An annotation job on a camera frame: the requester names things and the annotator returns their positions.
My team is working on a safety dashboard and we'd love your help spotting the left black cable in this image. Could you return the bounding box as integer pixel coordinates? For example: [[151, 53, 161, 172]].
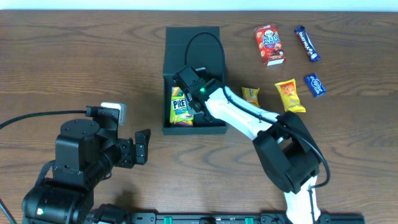
[[0, 110, 88, 130]]

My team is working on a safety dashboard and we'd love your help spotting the black gift box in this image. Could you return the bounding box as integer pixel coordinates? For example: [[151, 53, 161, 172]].
[[162, 26, 227, 135]]

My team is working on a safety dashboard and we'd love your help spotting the black cable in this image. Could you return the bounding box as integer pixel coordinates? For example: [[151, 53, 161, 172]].
[[0, 110, 88, 130], [184, 30, 331, 224]]

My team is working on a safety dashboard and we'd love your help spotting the green Pretz snack box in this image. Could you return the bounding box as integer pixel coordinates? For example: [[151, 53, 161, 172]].
[[169, 86, 193, 127]]

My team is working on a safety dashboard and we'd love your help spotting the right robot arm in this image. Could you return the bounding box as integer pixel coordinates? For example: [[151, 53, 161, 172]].
[[173, 65, 326, 223]]

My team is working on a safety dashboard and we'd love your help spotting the red Hello Panda box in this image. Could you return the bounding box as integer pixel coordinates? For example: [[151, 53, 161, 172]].
[[254, 24, 286, 66]]

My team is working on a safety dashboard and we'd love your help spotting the blue Dairy Milk bar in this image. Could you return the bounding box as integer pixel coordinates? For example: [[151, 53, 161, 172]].
[[294, 26, 321, 62]]

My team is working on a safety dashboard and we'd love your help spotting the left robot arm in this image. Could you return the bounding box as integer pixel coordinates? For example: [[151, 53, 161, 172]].
[[22, 106, 151, 223]]

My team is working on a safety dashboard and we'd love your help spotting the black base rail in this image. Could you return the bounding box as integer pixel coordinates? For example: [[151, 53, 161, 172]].
[[85, 213, 365, 224]]

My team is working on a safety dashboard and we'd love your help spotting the small yellow snack packet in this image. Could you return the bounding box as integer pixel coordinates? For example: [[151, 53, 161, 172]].
[[241, 87, 260, 107]]

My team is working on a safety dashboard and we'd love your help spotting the large yellow snack packet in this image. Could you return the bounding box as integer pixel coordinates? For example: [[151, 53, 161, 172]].
[[275, 78, 306, 113]]

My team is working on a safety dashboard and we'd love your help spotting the right black cable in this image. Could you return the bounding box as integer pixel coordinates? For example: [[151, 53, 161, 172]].
[[184, 30, 331, 224]]

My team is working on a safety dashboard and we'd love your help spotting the blue Eclipse candy pack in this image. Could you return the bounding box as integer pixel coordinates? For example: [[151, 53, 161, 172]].
[[304, 73, 326, 98]]

